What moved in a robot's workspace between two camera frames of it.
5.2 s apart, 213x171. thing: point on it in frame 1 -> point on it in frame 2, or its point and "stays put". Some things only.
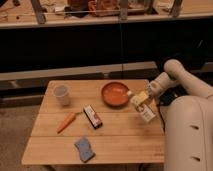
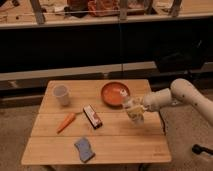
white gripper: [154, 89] -> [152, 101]
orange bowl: [115, 94] stays put
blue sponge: [84, 149] stays put
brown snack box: [92, 117] stays put
